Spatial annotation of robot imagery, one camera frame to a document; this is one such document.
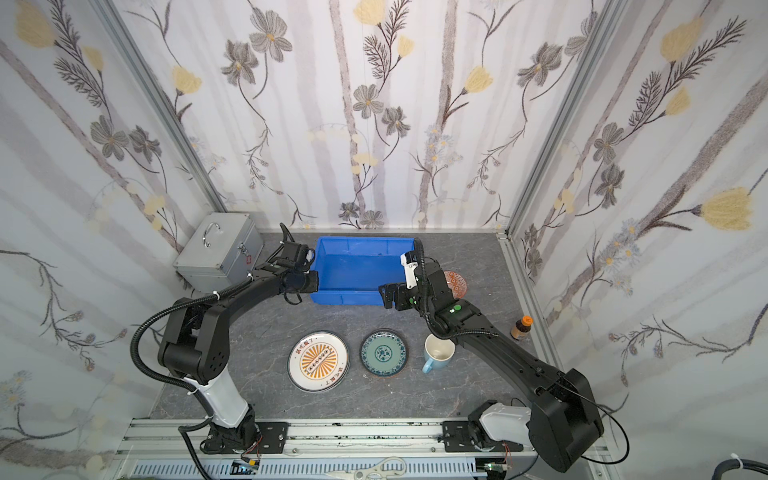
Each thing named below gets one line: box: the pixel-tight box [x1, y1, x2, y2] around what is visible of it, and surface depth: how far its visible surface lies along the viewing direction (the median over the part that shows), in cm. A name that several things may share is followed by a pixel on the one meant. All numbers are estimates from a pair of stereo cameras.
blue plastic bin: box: [310, 236, 416, 306], surface depth 111 cm
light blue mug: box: [422, 333, 456, 373], surface depth 81 cm
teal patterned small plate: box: [360, 328, 408, 377], surface depth 90 cm
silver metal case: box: [172, 212, 265, 293], surface depth 97 cm
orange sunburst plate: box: [287, 330, 350, 394], surface depth 87 cm
